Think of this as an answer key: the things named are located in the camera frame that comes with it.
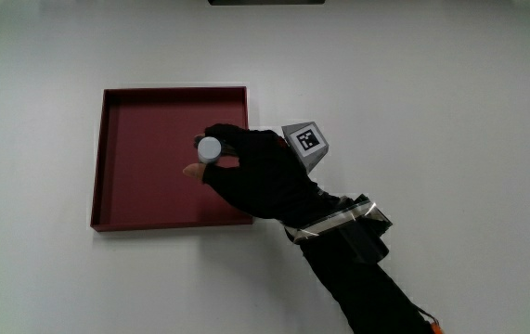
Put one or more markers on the white glue stick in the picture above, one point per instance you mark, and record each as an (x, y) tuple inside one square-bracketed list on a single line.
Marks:
[(209, 149)]

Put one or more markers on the dark red square tray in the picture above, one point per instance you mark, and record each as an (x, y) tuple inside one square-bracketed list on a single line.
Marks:
[(153, 176)]

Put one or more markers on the person's right forearm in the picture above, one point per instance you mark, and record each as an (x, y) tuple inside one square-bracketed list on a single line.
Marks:
[(362, 278)]

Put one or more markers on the person's right hand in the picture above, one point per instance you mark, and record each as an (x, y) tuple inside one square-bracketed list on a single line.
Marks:
[(264, 181)]

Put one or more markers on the dark object at table edge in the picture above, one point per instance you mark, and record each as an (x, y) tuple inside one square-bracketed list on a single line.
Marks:
[(266, 2)]

